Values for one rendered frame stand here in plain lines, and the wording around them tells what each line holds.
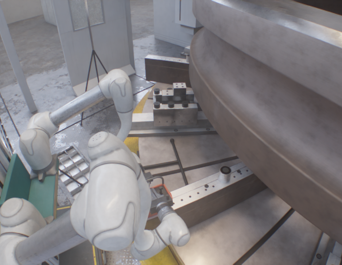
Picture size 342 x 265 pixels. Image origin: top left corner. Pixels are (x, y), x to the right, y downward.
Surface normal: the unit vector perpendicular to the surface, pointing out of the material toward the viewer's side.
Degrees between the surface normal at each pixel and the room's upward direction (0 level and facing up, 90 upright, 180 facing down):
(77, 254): 0
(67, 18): 90
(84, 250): 0
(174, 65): 90
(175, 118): 90
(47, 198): 0
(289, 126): 72
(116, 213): 29
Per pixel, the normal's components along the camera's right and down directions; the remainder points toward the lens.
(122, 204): 0.53, -0.60
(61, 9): 0.70, 0.46
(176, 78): -0.33, 0.61
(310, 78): -0.85, 0.34
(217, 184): 0.00, -0.76
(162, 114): 0.06, 0.64
